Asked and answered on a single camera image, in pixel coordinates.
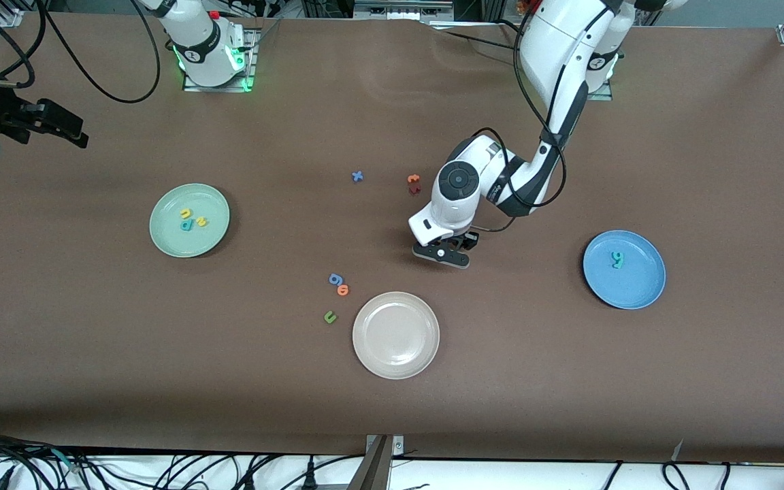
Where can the red box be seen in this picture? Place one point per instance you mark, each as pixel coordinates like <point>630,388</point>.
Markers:
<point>535,5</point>

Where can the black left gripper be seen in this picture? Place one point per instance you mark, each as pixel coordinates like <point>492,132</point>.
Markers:
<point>461,241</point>

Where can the green foam letter u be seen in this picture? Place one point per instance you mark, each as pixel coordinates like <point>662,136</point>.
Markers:
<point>329,316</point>

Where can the blue foam letter g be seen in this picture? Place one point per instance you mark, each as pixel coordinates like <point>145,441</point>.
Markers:
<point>335,278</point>

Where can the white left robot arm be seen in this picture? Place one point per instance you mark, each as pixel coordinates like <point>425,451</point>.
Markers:
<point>555,41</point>

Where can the grey metal equipment box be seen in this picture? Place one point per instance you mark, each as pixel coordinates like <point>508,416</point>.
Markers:
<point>402,8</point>

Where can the black power plug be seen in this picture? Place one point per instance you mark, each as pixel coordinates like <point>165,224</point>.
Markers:
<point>309,476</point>

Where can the blue plate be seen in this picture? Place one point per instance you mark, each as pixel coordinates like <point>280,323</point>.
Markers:
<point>630,286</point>

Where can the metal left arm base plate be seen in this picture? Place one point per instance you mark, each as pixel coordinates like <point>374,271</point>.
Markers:
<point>599,96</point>

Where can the green plate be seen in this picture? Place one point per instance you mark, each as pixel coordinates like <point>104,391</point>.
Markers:
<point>189,241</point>

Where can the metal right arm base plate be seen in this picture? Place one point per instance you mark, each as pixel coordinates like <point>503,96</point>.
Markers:
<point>191,87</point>

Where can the beige plate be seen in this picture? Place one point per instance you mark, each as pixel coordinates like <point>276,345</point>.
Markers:
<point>396,335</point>

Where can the metal table bracket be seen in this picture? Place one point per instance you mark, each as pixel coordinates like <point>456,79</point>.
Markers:
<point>378,469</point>

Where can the white paper tag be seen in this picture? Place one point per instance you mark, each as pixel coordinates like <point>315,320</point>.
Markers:
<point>678,449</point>

